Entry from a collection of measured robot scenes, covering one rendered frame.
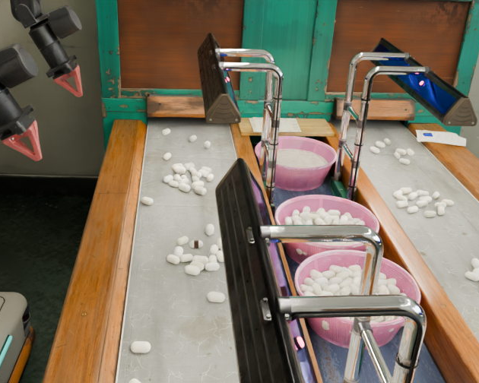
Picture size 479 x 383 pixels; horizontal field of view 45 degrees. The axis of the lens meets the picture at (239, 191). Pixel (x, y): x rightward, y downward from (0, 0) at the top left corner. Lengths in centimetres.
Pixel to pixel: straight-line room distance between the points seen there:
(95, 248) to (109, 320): 26
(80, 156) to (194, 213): 170
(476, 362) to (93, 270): 78
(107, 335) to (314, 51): 133
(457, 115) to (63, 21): 99
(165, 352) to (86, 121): 211
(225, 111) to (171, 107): 78
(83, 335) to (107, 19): 121
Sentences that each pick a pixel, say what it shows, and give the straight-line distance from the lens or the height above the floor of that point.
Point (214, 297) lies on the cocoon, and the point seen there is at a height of 76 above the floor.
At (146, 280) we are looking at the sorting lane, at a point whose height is 74.
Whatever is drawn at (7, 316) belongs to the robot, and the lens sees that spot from 202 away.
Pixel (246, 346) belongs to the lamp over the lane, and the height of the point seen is 107.
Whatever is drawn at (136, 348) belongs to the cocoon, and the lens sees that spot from 111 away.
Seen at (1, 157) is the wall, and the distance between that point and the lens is 329.
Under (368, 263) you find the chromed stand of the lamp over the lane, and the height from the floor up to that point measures 107.
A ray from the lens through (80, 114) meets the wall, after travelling 308.
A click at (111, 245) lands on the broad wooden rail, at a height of 76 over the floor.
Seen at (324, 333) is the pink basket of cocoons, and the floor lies 69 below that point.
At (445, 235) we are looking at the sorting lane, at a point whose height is 74.
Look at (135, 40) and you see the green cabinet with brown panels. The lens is 207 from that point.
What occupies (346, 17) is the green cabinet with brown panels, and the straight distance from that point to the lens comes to 213.
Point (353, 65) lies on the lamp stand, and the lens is 172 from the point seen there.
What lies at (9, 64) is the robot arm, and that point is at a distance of 119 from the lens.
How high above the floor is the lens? 150
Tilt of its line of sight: 27 degrees down
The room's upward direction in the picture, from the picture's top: 3 degrees clockwise
